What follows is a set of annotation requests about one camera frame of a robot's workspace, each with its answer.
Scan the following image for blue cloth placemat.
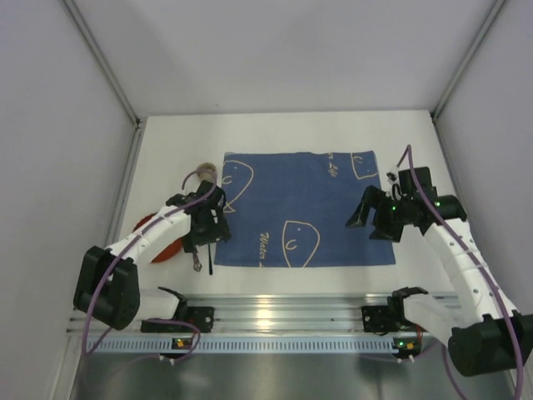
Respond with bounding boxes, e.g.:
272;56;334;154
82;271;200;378
215;151;396;268

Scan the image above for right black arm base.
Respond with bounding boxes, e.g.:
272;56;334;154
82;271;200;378
361;305;416;336

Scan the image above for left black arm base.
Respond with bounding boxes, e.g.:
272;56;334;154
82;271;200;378
141;306;215;333

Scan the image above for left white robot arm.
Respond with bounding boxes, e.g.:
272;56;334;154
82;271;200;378
73;181;231;330

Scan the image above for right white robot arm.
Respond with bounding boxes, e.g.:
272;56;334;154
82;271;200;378
346;167;532;377

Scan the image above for blue metal spoon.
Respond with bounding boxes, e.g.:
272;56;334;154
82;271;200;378
207;243;213;276

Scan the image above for iridescent metal fork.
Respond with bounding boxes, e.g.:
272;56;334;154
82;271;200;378
192;248;202;273

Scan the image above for red plate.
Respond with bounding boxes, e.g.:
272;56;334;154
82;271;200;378
133;213;182;263

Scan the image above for small speckled ceramic cup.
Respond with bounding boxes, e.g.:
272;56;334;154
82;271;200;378
196;162;217;183

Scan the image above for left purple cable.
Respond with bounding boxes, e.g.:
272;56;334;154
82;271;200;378
81;168;220;363

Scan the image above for purple cable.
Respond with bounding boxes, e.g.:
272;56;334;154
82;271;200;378
360;144;526;400
81;168;220;363

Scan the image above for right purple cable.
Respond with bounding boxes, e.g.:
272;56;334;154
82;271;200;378
360;144;526;400

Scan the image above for aluminium mounting rail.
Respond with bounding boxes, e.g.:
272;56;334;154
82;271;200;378
66;292;471;334

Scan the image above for perforated cable duct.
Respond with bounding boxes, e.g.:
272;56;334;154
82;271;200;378
96;335;421;357

